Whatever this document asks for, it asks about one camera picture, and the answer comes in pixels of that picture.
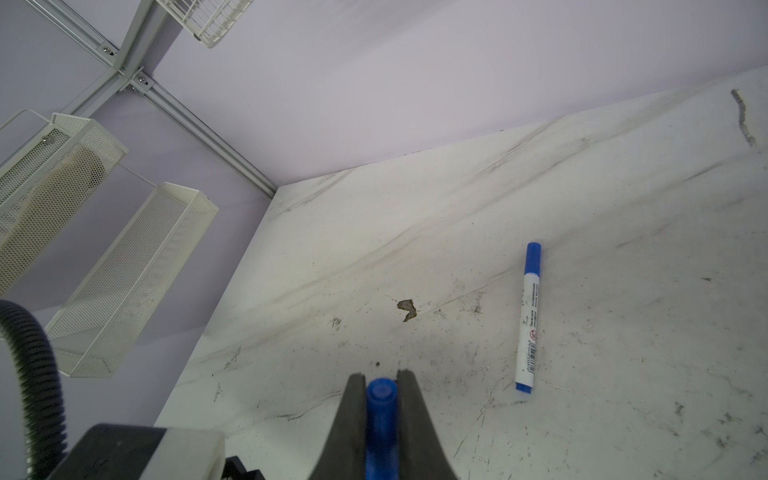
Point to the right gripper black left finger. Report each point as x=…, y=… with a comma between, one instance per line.
x=343, y=455

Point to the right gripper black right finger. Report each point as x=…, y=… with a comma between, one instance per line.
x=420, y=452

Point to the blue pen cap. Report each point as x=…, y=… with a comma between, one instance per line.
x=381, y=456

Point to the white marker pen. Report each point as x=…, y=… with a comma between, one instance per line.
x=527, y=343

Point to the white mesh two-tier wall shelf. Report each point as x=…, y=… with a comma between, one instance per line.
x=88, y=244

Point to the aluminium enclosure frame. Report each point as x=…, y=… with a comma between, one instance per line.
x=123, y=68

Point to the white wire wall basket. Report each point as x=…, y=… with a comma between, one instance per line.
x=208, y=21

